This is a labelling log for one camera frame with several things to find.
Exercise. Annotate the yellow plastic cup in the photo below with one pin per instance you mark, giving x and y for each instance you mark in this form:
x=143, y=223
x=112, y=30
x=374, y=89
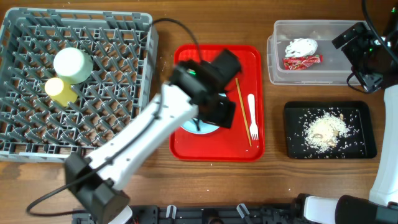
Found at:
x=60, y=91

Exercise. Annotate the white plastic fork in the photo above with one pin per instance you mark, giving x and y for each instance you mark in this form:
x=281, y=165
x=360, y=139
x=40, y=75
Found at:
x=253, y=129

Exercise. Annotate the grey dishwasher rack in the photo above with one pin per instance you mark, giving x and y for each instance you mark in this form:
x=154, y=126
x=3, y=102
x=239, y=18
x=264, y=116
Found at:
x=123, y=48

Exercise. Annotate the large light blue plate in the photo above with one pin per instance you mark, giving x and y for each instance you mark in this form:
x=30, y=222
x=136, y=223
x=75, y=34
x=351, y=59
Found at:
x=196, y=126

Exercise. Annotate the red snack wrapper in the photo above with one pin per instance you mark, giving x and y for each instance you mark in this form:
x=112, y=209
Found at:
x=301, y=63

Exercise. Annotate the red plastic tray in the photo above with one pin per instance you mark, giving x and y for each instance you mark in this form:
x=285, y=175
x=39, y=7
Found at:
x=229, y=144

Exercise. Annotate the wooden chopstick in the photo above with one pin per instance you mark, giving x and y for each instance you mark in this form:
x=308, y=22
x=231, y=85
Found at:
x=243, y=111

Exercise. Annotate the spilled rice food waste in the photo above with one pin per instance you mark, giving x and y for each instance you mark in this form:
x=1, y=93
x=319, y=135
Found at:
x=324, y=133

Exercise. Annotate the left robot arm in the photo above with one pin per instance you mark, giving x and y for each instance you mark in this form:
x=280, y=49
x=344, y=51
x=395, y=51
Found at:
x=193, y=91

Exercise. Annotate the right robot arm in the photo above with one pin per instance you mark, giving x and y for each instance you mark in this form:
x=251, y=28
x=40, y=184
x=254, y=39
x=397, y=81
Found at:
x=374, y=63

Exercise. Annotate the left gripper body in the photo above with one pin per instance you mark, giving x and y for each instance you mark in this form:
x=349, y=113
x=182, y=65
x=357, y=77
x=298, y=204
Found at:
x=208, y=109

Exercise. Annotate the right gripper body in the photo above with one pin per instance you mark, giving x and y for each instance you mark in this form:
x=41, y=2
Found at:
x=364, y=53

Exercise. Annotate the clear plastic bin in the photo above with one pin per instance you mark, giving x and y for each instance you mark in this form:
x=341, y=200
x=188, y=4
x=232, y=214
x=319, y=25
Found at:
x=335, y=67

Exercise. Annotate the white napkin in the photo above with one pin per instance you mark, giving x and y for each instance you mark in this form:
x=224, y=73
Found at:
x=301, y=48

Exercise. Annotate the black plastic tray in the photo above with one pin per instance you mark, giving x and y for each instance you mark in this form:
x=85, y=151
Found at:
x=365, y=118

